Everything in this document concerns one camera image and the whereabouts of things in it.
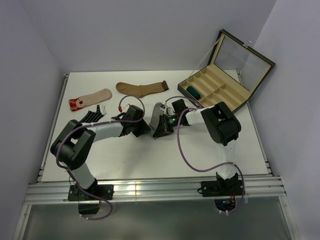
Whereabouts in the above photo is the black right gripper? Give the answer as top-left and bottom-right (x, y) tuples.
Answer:
(153, 114), (181, 139)

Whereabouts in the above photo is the grey striped sock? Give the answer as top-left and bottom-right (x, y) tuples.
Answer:
(149, 102), (165, 131)

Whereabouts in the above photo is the brown long sock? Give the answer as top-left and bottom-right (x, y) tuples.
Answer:
(115, 80), (169, 98)

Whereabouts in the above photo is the green christmas bear sock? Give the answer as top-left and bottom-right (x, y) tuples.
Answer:
(186, 85), (201, 100)

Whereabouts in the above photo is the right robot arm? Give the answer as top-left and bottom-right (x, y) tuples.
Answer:
(149, 98), (244, 195)

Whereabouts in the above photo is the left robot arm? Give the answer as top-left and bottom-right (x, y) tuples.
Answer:
(50, 105), (150, 200)

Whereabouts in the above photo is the black white striped sock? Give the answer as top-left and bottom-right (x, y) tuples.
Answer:
(79, 104), (106, 124)

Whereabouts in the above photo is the beige red reindeer sock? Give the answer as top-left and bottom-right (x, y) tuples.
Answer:
(68, 88), (113, 112)

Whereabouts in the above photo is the black compartment organizer box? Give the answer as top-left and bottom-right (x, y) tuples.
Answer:
(177, 29), (276, 113)

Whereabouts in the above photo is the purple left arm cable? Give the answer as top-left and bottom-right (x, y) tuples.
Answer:
(56, 94), (146, 221)

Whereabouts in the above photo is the aluminium frame rail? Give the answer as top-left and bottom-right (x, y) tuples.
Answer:
(23, 175), (286, 205)

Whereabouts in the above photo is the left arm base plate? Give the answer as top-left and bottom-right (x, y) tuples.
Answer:
(67, 184), (114, 202)

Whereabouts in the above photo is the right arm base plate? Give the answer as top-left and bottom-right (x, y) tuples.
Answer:
(197, 180), (244, 197)

